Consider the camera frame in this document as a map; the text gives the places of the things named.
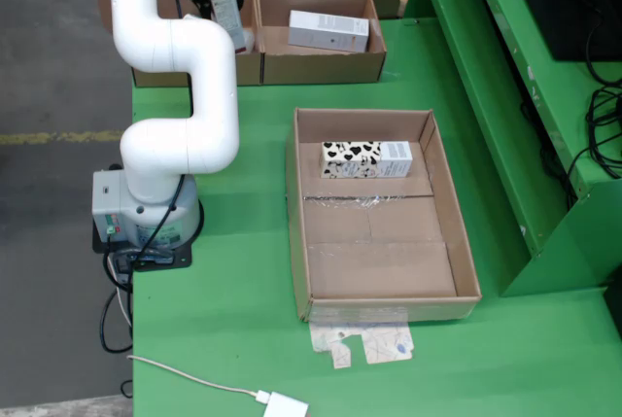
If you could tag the holographic silver red carton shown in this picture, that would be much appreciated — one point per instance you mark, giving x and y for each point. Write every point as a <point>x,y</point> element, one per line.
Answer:
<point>228,18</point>

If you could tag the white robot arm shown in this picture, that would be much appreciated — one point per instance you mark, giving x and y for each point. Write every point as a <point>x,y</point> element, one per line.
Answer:
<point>209,86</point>

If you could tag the grey robot base unit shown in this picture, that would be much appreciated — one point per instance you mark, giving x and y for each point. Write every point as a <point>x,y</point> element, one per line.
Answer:
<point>109,203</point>

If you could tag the open brown cardboard box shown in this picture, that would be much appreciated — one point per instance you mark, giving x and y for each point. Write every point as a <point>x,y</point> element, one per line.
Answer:
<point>316,67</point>
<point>248,69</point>

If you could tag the shallow cardboard tray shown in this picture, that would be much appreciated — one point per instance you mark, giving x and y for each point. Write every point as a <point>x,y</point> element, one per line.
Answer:
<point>379,266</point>

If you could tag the white blue plastic bottle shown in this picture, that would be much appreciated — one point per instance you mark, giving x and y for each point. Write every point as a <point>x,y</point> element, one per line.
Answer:
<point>249,42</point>

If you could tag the long white carton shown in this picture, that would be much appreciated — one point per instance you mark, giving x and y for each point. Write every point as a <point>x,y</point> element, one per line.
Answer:
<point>325,30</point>

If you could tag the cow print carton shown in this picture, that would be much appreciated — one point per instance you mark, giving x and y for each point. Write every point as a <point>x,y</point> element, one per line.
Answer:
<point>359,159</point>

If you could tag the green metal cabinet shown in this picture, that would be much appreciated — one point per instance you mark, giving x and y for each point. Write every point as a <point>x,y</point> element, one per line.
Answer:
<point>466,47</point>

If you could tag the flattened printed carton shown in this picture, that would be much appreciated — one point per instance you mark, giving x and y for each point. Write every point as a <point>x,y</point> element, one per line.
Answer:
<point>384,344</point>

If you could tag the white power adapter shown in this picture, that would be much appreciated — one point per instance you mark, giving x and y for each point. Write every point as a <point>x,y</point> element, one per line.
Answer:
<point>286,407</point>

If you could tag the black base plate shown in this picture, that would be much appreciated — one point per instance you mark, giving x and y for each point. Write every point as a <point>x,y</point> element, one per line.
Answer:
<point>165,261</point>

